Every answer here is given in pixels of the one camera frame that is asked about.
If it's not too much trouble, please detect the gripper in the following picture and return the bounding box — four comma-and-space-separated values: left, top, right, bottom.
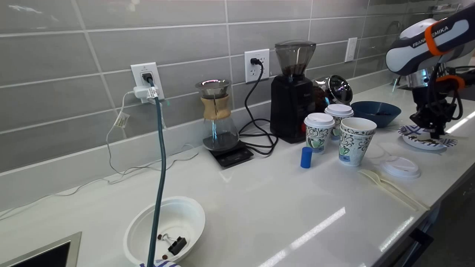
410, 85, 458, 140

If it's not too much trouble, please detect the white plastic cup lid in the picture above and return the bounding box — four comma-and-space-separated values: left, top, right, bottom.
381, 156, 421, 180

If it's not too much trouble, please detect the dark blue bowl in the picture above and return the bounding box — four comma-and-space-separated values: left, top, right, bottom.
351, 101, 402, 129

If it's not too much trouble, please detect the open patterned paper cup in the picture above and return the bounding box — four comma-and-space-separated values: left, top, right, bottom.
338, 117, 377, 167

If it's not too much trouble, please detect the patterned paper cup with lid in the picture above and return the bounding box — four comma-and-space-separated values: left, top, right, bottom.
304, 113, 336, 155
324, 104, 354, 141

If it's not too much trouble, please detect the black coffee grinder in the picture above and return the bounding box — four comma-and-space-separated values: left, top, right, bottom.
270, 40, 317, 144

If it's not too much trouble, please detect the white plastic bowl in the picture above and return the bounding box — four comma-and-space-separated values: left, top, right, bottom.
123, 196, 206, 266

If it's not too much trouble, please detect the blue and white patterned bowl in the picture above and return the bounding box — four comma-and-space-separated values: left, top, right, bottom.
139, 259, 182, 267

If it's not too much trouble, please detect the white plastic fork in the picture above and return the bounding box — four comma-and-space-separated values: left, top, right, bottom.
358, 169, 420, 212

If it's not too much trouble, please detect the silver kettle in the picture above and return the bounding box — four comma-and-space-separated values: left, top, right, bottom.
313, 75, 353, 113

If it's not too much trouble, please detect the blue cylinder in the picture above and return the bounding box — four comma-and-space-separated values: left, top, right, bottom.
300, 146, 313, 169

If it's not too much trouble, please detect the black kitchen scale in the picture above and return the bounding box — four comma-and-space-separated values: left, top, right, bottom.
209, 141, 255, 168

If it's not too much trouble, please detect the glass pour-over carafe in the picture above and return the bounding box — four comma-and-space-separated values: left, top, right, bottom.
195, 79, 240, 151

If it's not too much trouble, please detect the black binder clip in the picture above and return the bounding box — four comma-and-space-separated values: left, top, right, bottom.
162, 233, 188, 256

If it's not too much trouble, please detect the white plug adapter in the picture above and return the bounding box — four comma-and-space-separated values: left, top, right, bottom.
133, 85, 160, 104

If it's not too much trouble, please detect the steel sink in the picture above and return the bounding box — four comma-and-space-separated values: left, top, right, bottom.
0, 231, 82, 267

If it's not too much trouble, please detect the white wall switch plate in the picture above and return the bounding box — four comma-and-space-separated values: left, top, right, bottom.
344, 37, 358, 63

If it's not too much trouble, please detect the black drawer handle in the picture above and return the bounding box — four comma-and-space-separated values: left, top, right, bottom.
407, 228, 434, 247

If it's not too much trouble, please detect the black cable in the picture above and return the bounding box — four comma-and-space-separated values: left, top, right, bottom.
239, 58, 279, 156

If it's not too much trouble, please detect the white wall socket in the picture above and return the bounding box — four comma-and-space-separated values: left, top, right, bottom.
130, 62, 165, 103
244, 49, 271, 83

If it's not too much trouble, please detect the teal cable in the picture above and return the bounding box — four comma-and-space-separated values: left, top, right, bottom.
142, 73, 167, 267

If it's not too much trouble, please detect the white cable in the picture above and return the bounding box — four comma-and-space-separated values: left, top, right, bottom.
0, 90, 199, 221

